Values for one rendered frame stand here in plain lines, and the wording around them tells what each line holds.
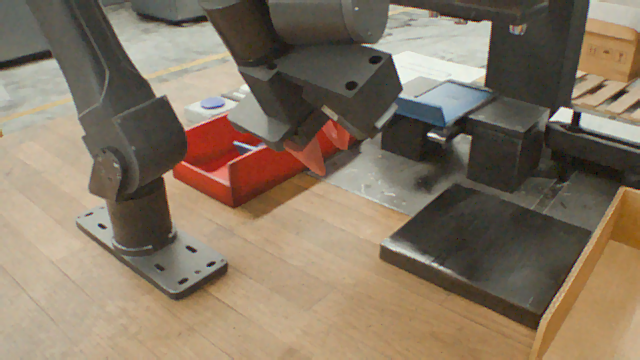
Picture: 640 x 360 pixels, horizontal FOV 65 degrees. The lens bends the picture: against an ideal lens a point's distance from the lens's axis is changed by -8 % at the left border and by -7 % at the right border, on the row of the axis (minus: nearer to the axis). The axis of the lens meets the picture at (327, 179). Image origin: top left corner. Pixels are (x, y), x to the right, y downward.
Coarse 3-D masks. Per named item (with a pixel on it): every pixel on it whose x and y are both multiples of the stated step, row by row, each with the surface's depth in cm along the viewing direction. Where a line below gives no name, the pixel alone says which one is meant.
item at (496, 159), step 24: (408, 120) 71; (384, 144) 76; (408, 144) 73; (432, 144) 74; (480, 144) 66; (504, 144) 63; (528, 144) 65; (480, 168) 67; (504, 168) 65; (528, 168) 68
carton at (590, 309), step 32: (608, 224) 49; (608, 256) 53; (576, 288) 44; (608, 288) 49; (544, 320) 36; (576, 320) 45; (608, 320) 45; (544, 352) 41; (576, 352) 42; (608, 352) 42
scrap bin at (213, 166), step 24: (216, 120) 71; (192, 144) 69; (216, 144) 73; (192, 168) 65; (216, 168) 70; (240, 168) 61; (264, 168) 64; (288, 168) 68; (216, 192) 64; (240, 192) 62
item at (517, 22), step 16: (400, 0) 65; (416, 0) 64; (432, 0) 62; (448, 0) 61; (464, 0) 60; (480, 0) 58; (496, 0) 57; (512, 0) 56; (528, 0) 57; (544, 0) 61; (432, 16) 71; (448, 16) 65; (464, 16) 60; (480, 16) 59; (496, 16) 58; (512, 16) 57; (528, 16) 58; (512, 32) 65
